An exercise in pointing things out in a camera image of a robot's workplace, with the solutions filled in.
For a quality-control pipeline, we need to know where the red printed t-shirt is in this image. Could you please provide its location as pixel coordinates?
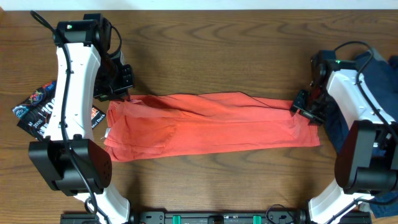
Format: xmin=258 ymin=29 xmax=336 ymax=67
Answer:
xmin=104 ymin=92 xmax=320 ymax=162

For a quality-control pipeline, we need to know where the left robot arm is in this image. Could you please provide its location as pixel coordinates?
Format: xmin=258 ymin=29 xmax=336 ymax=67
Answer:
xmin=29 ymin=14 xmax=134 ymax=223

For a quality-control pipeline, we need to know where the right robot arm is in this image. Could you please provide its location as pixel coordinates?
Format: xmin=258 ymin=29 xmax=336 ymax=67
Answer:
xmin=291 ymin=50 xmax=397 ymax=223

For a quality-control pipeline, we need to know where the navy blue garment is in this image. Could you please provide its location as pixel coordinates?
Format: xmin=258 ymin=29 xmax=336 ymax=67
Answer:
xmin=325 ymin=51 xmax=397 ymax=218

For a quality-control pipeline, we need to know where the black printed folded shirt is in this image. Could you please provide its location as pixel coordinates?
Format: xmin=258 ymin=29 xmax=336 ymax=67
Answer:
xmin=12 ymin=80 xmax=107 ymax=141

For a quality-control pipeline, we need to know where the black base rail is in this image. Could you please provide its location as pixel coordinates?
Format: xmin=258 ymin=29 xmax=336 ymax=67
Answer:
xmin=60 ymin=209 xmax=372 ymax=224

